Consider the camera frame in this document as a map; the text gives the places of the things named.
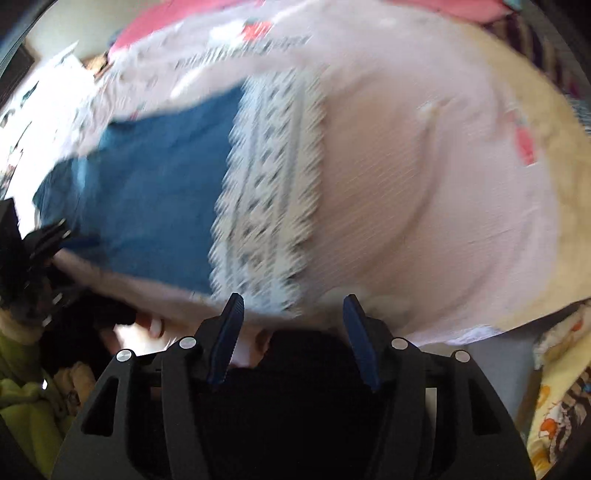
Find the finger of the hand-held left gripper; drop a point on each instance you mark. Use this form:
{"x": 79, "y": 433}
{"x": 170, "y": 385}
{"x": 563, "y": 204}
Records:
{"x": 55, "y": 300}
{"x": 46, "y": 240}

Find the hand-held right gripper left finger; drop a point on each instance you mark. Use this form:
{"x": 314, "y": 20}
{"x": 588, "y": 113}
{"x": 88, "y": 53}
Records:
{"x": 228, "y": 337}

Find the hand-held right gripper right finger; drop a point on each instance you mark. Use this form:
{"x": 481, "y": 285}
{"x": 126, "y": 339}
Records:
{"x": 360, "y": 341}

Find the blue denim pants lace trim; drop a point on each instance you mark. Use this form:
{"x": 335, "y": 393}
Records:
{"x": 152, "y": 184}

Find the dark cloth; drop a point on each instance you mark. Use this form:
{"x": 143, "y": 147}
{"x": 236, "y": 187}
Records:
{"x": 314, "y": 369}

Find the person's foot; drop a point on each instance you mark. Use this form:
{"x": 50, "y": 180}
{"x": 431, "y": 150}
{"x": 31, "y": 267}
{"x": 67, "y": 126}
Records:
{"x": 138, "y": 334}

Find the green cloth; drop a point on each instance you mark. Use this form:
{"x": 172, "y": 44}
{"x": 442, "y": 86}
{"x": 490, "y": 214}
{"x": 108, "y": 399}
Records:
{"x": 23, "y": 392}

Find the pink strawberry printed bed sheet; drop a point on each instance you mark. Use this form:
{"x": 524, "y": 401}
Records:
{"x": 415, "y": 184}

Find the yellow floral cloth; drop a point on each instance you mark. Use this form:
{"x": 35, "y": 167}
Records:
{"x": 99, "y": 64}

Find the yellow cartoon printed blanket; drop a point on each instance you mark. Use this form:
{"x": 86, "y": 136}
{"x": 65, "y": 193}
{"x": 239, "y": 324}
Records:
{"x": 563, "y": 406}

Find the pink quilt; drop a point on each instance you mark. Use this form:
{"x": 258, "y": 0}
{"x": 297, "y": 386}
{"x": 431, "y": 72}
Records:
{"x": 152, "y": 27}

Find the blue floral cloth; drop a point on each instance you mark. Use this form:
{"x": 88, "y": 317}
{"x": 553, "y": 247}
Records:
{"x": 581, "y": 113}

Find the purple striped cloth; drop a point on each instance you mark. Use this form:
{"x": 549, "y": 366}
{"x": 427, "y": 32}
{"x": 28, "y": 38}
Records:
{"x": 531, "y": 41}

